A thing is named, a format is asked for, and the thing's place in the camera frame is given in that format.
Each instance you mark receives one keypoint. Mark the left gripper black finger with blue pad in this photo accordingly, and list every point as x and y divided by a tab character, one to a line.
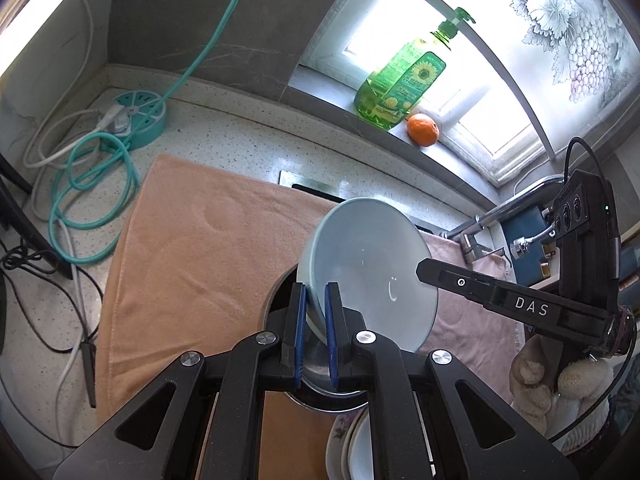
201	417
430	416

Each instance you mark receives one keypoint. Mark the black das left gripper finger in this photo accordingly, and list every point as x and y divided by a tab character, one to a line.
554	316

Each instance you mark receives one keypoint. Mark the steel bowl brown outside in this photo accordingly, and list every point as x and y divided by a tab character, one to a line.
315	392

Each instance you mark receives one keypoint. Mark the light blue ceramic bowl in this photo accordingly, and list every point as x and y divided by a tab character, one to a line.
371	250

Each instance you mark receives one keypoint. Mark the chrome kitchen faucet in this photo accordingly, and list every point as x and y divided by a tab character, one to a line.
539	193

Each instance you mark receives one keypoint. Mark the white fuzzy glove hand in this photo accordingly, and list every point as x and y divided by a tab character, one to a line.
551	399

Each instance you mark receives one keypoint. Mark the white floral plate bottom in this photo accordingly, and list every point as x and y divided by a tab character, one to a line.
349	447

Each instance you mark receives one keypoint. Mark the orange pink towel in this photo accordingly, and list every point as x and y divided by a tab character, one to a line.
197	258

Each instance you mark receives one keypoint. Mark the orange tangerine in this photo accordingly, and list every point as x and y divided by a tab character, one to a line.
423	130

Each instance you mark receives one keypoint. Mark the green dish soap bottle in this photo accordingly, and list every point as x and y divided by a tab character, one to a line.
387	96

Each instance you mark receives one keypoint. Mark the teal round power strip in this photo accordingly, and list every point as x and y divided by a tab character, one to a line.
133	118

